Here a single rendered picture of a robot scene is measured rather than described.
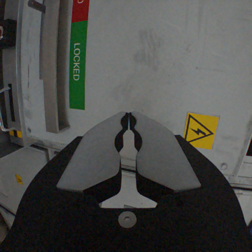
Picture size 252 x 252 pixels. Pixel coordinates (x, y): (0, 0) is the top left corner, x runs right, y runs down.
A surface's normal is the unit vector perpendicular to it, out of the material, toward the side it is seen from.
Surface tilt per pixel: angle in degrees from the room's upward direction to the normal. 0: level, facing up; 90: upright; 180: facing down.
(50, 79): 90
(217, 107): 90
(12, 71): 90
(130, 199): 90
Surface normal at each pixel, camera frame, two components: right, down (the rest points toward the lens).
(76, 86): -0.28, 0.27
